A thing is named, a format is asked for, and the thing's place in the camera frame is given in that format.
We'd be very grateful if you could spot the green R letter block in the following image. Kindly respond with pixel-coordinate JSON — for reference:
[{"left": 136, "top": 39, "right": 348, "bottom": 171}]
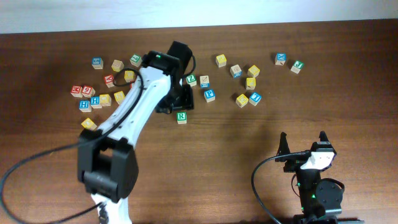
[{"left": 177, "top": 112, "right": 187, "bottom": 124}]

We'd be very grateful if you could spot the yellow S letter block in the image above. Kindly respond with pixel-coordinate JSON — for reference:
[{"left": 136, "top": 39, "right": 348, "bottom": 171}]
[{"left": 114, "top": 91, "right": 125, "bottom": 105}]

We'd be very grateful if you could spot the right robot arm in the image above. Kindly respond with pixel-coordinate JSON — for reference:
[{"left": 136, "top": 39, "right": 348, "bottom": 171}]
[{"left": 275, "top": 131, "right": 345, "bottom": 223}]

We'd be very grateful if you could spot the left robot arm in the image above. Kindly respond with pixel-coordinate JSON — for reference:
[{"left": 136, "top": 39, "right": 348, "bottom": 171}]
[{"left": 77, "top": 41, "right": 195, "bottom": 223}]

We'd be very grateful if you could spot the green Z block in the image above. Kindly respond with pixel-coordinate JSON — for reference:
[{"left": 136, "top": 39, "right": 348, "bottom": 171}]
[{"left": 186, "top": 74, "right": 197, "bottom": 87}]

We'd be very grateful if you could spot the plain blue-sided block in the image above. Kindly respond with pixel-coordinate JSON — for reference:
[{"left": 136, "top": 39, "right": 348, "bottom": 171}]
[{"left": 200, "top": 75, "right": 210, "bottom": 88}]

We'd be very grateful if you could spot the blue P block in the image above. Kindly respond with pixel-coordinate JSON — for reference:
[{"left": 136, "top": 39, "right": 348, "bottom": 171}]
[{"left": 204, "top": 90, "right": 216, "bottom": 103}]

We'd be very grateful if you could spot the yellow block upper left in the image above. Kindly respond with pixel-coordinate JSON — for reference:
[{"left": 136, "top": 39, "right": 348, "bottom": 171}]
[{"left": 124, "top": 70, "right": 136, "bottom": 83}]

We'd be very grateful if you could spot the yellow block top middle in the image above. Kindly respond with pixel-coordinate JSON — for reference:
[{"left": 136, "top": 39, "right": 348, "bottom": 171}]
[{"left": 216, "top": 54, "right": 227, "bottom": 68}]

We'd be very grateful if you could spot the green L block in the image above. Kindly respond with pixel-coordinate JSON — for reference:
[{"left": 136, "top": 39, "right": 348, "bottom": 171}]
[{"left": 130, "top": 54, "right": 142, "bottom": 67}]

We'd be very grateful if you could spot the blue 1 block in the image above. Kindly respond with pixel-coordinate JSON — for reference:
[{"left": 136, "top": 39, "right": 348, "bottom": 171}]
[{"left": 249, "top": 92, "right": 262, "bottom": 106}]

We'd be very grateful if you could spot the plain block blue side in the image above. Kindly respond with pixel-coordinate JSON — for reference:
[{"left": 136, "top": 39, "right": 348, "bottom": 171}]
[{"left": 230, "top": 65, "right": 242, "bottom": 78}]

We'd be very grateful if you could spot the yellow block lower right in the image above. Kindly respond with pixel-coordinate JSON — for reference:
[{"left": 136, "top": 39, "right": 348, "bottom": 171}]
[{"left": 236, "top": 94, "right": 249, "bottom": 108}]

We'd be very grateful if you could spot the plain yellow-edged block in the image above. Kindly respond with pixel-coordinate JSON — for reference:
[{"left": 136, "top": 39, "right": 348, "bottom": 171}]
[{"left": 111, "top": 60, "right": 124, "bottom": 72}]

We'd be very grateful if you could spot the red Y block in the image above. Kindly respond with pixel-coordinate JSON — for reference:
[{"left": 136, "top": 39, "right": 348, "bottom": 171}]
[{"left": 104, "top": 75, "right": 114, "bottom": 88}]

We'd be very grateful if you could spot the yellow E block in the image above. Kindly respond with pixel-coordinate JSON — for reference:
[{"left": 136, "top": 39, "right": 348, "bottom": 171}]
[{"left": 246, "top": 77, "right": 256, "bottom": 90}]

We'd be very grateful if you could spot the yellow block beside H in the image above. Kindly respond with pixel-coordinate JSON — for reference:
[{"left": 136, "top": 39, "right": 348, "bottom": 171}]
[{"left": 99, "top": 94, "right": 112, "bottom": 106}]

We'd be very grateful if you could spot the green J block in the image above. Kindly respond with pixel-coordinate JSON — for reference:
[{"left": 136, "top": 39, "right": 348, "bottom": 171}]
[{"left": 290, "top": 60, "right": 304, "bottom": 74}]

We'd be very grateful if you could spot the blue H block right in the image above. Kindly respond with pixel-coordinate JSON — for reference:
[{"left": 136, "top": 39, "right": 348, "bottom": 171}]
[{"left": 90, "top": 96, "right": 103, "bottom": 109}]

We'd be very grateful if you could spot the blue h block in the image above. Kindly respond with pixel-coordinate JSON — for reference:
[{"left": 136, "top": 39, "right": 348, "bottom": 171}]
[
  {"left": 78, "top": 100, "right": 91, "bottom": 113},
  {"left": 90, "top": 96, "right": 103, "bottom": 109}
]

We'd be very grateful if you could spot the blue X block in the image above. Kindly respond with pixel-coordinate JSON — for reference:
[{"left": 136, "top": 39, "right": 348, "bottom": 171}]
[{"left": 275, "top": 53, "right": 287, "bottom": 65}]

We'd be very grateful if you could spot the blue S block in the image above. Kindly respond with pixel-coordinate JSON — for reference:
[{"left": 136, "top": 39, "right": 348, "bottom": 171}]
[{"left": 91, "top": 57, "right": 104, "bottom": 70}]

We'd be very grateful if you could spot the red 6 block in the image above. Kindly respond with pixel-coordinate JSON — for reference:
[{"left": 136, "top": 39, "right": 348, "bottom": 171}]
[{"left": 81, "top": 85, "right": 95, "bottom": 98}]

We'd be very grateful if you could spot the yellow block lower left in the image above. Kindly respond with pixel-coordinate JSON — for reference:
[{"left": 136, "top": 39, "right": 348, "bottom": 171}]
[{"left": 81, "top": 118, "right": 97, "bottom": 131}]

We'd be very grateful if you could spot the blue H block left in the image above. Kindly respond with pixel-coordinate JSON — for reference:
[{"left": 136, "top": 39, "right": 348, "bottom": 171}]
[{"left": 78, "top": 100, "right": 91, "bottom": 113}]

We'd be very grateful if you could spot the red M block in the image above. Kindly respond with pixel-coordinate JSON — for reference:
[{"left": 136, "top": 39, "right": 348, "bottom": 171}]
[{"left": 70, "top": 85, "right": 83, "bottom": 98}]

